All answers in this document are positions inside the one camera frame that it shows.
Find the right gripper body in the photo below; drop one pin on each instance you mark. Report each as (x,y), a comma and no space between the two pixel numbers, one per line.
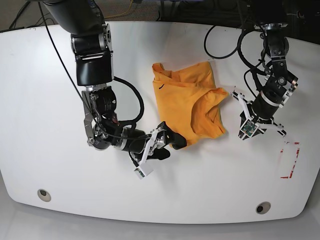
(139,149)

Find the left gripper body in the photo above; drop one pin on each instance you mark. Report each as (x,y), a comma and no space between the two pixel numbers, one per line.
(261,111)

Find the orange t-shirt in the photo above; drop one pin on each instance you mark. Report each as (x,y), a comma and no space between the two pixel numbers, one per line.
(188,101)

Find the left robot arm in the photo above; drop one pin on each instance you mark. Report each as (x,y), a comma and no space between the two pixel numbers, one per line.
(274,83)

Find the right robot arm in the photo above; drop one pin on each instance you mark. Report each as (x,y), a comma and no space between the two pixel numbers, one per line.
(91,43)

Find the red tape rectangle marking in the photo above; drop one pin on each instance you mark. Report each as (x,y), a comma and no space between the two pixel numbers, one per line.
(287,159)

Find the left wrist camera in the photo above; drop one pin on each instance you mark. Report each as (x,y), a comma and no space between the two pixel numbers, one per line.
(250,128)

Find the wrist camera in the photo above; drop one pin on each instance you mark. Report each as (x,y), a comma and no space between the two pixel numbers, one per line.
(250,128)
(143,170)

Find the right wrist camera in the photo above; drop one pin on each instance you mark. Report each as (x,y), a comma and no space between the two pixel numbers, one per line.
(143,170)

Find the right table cable grommet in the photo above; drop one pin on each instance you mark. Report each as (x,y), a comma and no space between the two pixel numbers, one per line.
(263,208)

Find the table cable grommet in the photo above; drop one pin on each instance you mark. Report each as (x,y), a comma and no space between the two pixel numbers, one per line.
(263,208)
(44,195)

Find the left table cable grommet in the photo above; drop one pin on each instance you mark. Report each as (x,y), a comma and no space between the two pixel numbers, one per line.
(44,195)

